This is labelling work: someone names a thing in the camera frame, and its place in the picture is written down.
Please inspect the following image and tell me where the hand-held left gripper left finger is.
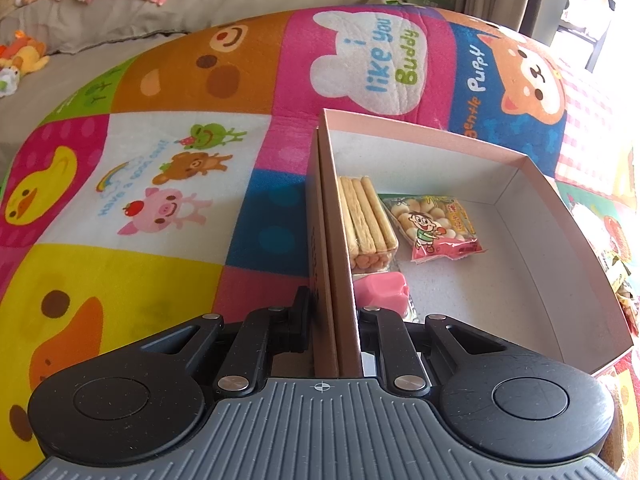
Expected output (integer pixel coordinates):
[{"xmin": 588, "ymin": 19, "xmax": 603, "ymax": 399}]
[{"xmin": 134, "ymin": 286, "xmax": 311, "ymax": 395}]

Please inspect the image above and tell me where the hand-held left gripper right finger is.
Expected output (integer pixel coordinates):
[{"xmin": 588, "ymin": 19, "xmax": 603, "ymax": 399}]
[{"xmin": 358, "ymin": 306, "xmax": 517, "ymax": 392}]

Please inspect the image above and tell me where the pink jelly cup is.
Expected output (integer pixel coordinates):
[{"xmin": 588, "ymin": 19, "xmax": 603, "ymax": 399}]
[{"xmin": 354, "ymin": 271, "xmax": 411, "ymax": 319}]

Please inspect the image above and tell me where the biscuit stick packet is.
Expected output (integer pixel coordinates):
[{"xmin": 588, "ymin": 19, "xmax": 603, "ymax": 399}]
[{"xmin": 339, "ymin": 176, "xmax": 400, "ymax": 274}]

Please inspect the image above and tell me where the cartoon print snack packet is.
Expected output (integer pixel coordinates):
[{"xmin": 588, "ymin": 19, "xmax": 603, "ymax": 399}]
[{"xmin": 377, "ymin": 194, "xmax": 487, "ymax": 263}]

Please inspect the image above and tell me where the colourful snack packet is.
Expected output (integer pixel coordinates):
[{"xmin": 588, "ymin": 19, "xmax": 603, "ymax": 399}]
[{"xmin": 602, "ymin": 242, "xmax": 640, "ymax": 336}]

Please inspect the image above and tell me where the colourful printed play mat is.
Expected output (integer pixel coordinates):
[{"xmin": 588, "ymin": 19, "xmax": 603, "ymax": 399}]
[{"xmin": 0, "ymin": 5, "xmax": 640, "ymax": 480}]

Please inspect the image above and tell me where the grey-beige sofa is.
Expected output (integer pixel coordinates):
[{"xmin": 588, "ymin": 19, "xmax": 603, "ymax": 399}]
[{"xmin": 0, "ymin": 0, "xmax": 403, "ymax": 161}]

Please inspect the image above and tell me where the white green plush toy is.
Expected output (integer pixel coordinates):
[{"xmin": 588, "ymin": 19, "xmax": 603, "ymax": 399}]
[{"xmin": 0, "ymin": 67, "xmax": 22, "ymax": 99}]

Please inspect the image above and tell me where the orange plush toy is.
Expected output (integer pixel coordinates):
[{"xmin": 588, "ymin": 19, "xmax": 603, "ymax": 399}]
[{"xmin": 0, "ymin": 30, "xmax": 51, "ymax": 77}]

